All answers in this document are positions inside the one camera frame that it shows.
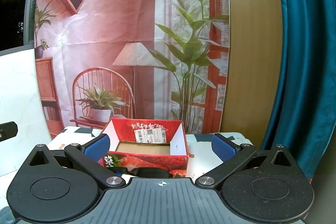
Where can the black eye mask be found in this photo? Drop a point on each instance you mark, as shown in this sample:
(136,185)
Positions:
(149,173)

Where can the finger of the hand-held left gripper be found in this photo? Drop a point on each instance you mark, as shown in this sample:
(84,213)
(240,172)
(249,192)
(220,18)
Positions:
(9,130)

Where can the red strawberry print cardboard box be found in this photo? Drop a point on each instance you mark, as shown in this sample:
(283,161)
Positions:
(147,161)

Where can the printed room scene wall poster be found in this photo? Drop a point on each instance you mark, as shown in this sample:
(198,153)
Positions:
(118,29)

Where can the wooden panel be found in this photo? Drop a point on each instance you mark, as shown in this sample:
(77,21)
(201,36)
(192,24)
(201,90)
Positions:
(252,43)

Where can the white marble board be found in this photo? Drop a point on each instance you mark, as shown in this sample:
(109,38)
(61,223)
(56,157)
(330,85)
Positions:
(18,87)

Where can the teal curtain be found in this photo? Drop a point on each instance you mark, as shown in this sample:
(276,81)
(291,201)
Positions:
(304,56)

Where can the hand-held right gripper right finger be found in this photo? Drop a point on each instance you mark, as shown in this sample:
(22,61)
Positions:
(223,148)

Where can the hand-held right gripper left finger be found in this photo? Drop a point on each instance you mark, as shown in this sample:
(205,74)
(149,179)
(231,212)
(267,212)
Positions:
(97,145)

